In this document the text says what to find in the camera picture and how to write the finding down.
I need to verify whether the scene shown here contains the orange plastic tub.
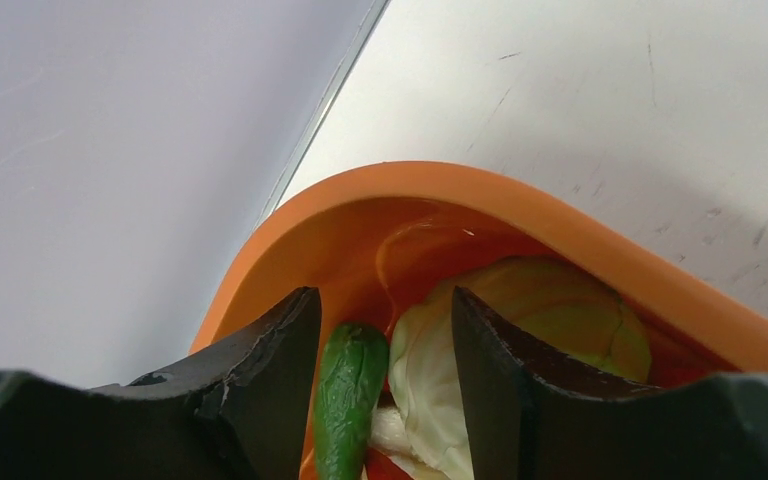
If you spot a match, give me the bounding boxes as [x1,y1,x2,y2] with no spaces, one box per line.
[192,162,768,479]

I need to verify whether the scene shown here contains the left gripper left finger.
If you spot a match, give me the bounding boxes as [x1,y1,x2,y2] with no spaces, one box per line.
[94,287,322,479]

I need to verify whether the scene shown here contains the small white cauliflower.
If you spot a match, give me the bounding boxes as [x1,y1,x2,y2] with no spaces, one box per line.
[370,256,653,479]

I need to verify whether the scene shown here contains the green bean pod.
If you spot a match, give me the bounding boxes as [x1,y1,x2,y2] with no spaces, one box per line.
[312,323,389,479]

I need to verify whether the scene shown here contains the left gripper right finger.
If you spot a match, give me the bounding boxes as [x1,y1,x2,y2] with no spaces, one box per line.
[452,287,663,479]

